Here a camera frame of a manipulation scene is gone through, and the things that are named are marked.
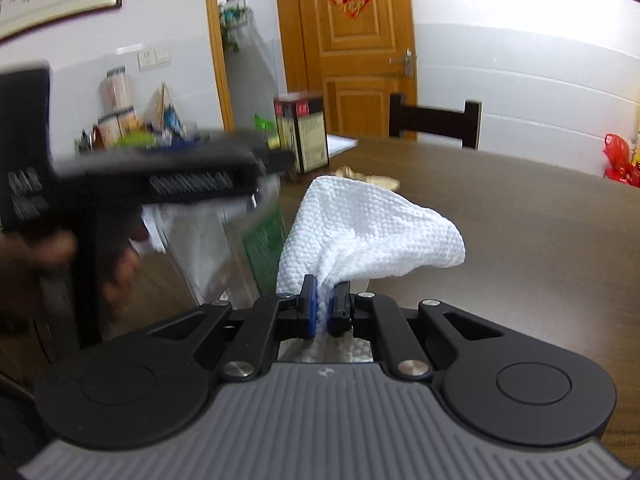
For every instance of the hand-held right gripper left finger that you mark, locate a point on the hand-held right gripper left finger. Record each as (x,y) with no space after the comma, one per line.
(310,305)

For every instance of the dark red and green box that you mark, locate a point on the dark red and green box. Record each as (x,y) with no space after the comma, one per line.
(302,130)

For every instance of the red plastic bag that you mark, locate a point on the red plastic bag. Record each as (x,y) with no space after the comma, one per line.
(619,157)

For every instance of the person's left hand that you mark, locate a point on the person's left hand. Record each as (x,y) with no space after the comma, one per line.
(122,271)

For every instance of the white wall switch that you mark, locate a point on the white wall switch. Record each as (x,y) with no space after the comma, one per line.
(154,57)

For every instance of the white paper towel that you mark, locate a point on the white paper towel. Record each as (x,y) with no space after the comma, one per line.
(370,230)

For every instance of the black chair back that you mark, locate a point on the black chair back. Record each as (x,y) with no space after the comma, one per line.
(435,120)

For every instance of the crumpled beige tissue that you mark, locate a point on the crumpled beige tissue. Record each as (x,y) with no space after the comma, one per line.
(370,176)

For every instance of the clear plastic bag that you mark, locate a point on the clear plastic bag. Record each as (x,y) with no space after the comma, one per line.
(264,246)

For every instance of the wooden door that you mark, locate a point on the wooden door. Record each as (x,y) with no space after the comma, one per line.
(350,55)

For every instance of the wooden door frame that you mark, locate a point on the wooden door frame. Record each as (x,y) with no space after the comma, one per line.
(219,45)

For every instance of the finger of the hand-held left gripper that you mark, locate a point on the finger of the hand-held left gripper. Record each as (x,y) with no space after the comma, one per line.
(277,161)

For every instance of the clear jar with dark lid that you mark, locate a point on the clear jar with dark lid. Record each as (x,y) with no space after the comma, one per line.
(119,89)

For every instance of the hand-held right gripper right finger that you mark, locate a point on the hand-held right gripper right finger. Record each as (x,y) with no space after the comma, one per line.
(332,312)

